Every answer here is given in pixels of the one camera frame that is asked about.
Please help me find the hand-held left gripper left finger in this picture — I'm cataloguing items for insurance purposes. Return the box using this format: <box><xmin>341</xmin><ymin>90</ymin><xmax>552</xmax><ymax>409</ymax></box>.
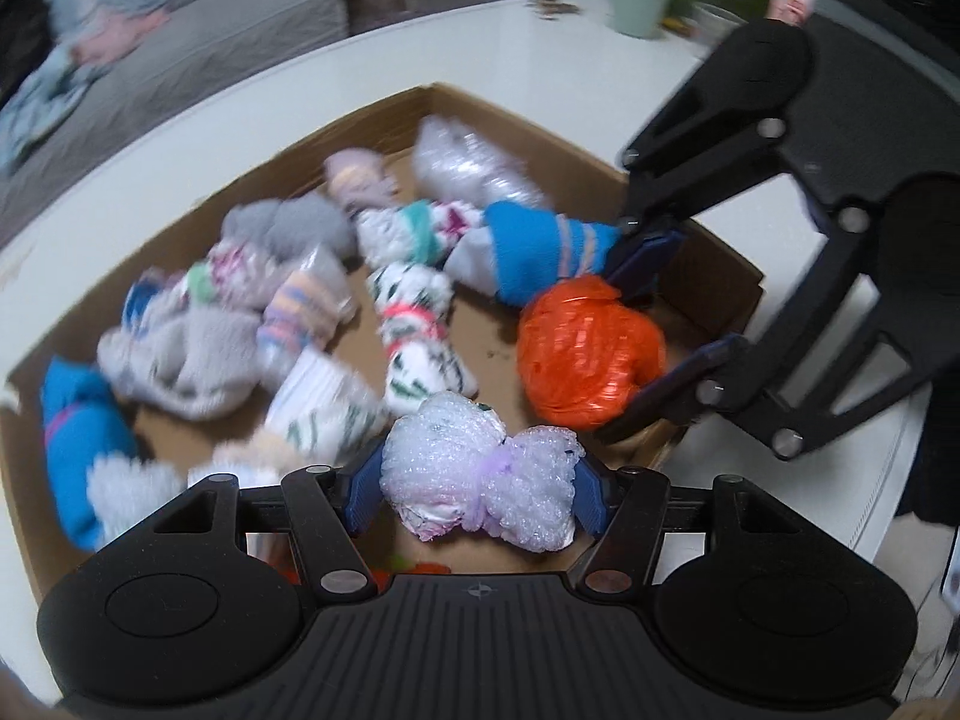
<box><xmin>154</xmin><ymin>446</ymin><xmax>389</xmax><ymax>605</ymax></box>

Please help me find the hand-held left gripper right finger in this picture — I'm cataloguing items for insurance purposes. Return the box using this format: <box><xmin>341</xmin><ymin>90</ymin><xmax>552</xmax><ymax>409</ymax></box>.
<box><xmin>572</xmin><ymin>456</ymin><xmax>807</xmax><ymax>596</ymax></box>

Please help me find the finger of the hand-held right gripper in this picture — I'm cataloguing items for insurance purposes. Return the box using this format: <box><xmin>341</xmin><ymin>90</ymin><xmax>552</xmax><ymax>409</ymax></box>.
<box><xmin>598</xmin><ymin>208</ymin><xmax>938</xmax><ymax>464</ymax></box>
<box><xmin>609</xmin><ymin>19</ymin><xmax>816</xmax><ymax>301</ymax></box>

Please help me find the orange plastic bag bundle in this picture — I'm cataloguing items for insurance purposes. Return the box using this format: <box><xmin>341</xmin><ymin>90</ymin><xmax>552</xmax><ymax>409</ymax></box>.
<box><xmin>516</xmin><ymin>275</ymin><xmax>667</xmax><ymax>432</ymax></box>

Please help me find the white sock with green marks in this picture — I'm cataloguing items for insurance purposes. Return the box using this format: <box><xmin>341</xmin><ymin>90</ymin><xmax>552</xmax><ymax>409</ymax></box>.
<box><xmin>262</xmin><ymin>349</ymin><xmax>391</xmax><ymax>466</ymax></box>

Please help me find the white bubble wrap bundle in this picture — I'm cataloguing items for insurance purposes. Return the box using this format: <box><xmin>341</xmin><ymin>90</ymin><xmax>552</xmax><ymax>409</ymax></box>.
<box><xmin>381</xmin><ymin>392</ymin><xmax>586</xmax><ymax>552</ymax></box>

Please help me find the blue and white sock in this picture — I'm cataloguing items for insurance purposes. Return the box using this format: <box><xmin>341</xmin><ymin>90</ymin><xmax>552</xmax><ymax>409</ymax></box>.
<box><xmin>442</xmin><ymin>202</ymin><xmax>623</xmax><ymax>308</ymax></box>

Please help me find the cream sock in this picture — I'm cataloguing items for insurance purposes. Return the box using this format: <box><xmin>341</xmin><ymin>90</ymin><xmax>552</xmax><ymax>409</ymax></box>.
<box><xmin>187</xmin><ymin>435</ymin><xmax>290</xmax><ymax>488</ymax></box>

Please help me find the white leaf print sock bundle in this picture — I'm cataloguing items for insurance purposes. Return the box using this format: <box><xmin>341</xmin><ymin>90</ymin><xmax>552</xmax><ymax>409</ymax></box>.
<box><xmin>367</xmin><ymin>262</ymin><xmax>481</xmax><ymax>413</ymax></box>

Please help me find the shallow cardboard box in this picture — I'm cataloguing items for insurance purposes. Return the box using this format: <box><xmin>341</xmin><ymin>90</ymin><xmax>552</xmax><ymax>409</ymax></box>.
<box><xmin>0</xmin><ymin>82</ymin><xmax>766</xmax><ymax>605</ymax></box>

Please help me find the pastel striped sock bundle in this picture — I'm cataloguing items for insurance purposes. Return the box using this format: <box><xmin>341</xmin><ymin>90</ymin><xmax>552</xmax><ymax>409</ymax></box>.
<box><xmin>255</xmin><ymin>247</ymin><xmax>357</xmax><ymax>383</ymax></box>

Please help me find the clear bubble-wrap bundle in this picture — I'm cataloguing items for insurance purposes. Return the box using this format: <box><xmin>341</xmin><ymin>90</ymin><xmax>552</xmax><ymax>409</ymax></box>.
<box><xmin>412</xmin><ymin>116</ymin><xmax>552</xmax><ymax>211</ymax></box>

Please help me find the grey sock with blue stripes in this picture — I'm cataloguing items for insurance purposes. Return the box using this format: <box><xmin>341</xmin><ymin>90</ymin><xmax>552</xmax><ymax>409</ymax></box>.
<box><xmin>97</xmin><ymin>277</ymin><xmax>265</xmax><ymax>421</ymax></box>

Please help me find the white fluffy sock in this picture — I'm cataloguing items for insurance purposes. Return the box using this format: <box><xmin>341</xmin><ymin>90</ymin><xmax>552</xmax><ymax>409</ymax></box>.
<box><xmin>86</xmin><ymin>457</ymin><xmax>185</xmax><ymax>541</ymax></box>

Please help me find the white sock with teal band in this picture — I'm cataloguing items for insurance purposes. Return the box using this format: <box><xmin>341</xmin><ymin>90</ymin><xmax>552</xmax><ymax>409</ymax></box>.
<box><xmin>352</xmin><ymin>199</ymin><xmax>488</xmax><ymax>271</ymax></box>

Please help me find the white purple print sock bundle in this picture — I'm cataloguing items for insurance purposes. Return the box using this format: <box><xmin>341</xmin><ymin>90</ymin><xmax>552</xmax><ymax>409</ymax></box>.
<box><xmin>176</xmin><ymin>240</ymin><xmax>301</xmax><ymax>310</ymax></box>

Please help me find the grey sock bundle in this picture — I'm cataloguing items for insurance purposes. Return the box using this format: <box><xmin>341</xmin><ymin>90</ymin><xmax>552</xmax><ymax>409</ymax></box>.
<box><xmin>221</xmin><ymin>195</ymin><xmax>357</xmax><ymax>263</ymax></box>

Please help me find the blue sock with pink stripe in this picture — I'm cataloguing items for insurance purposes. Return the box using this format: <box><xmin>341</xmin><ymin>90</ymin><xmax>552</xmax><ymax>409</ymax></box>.
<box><xmin>41</xmin><ymin>360</ymin><xmax>143</xmax><ymax>548</ymax></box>

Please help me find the pink beige sock bundle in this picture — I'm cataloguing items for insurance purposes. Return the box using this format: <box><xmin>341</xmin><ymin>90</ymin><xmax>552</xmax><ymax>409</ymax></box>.
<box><xmin>324</xmin><ymin>150</ymin><xmax>398</xmax><ymax>212</ymax></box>

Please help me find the pale green cup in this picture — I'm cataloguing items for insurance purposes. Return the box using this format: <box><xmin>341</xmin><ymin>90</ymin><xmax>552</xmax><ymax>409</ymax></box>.
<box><xmin>609</xmin><ymin>0</ymin><xmax>676</xmax><ymax>38</ymax></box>

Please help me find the grey sofa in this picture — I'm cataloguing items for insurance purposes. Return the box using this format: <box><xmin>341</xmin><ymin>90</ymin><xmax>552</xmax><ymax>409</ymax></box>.
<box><xmin>0</xmin><ymin>0</ymin><xmax>421</xmax><ymax>241</ymax></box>

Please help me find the grey knitted seat cover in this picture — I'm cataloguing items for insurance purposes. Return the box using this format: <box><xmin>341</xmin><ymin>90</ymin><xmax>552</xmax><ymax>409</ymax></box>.
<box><xmin>0</xmin><ymin>0</ymin><xmax>350</xmax><ymax>241</ymax></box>

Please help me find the light blue clothing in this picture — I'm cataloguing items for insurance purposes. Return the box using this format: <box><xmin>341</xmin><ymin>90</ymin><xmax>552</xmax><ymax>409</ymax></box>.
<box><xmin>0</xmin><ymin>52</ymin><xmax>113</xmax><ymax>173</ymax></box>

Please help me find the pink clothing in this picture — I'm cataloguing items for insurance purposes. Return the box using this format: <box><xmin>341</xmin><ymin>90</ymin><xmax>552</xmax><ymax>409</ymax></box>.
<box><xmin>71</xmin><ymin>22</ymin><xmax>155</xmax><ymax>65</ymax></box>

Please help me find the pale blue clothing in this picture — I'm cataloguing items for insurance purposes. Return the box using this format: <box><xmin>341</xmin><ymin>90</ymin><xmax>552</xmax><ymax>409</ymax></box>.
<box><xmin>45</xmin><ymin>0</ymin><xmax>173</xmax><ymax>38</ymax></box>

